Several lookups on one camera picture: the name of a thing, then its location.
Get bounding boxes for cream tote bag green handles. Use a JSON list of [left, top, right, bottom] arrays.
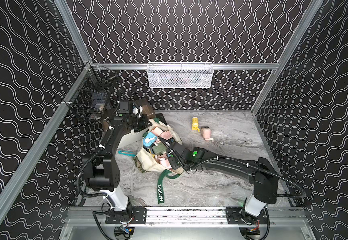
[[133, 118, 185, 204]]

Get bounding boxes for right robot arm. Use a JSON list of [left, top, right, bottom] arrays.
[[163, 139, 306, 218]]

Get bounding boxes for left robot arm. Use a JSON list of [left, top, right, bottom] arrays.
[[75, 100, 152, 212]]

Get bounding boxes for green grey sharpener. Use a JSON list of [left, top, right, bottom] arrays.
[[152, 143, 167, 156]]

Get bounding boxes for light blue round sharpener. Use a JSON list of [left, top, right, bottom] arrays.
[[142, 132, 157, 148]]

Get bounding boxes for teal utility knife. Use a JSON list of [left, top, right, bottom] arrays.
[[117, 150, 136, 158]]

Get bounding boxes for white wire basket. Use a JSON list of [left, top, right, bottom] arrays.
[[146, 62, 214, 89]]

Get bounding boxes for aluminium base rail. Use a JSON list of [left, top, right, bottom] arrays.
[[62, 205, 310, 227]]

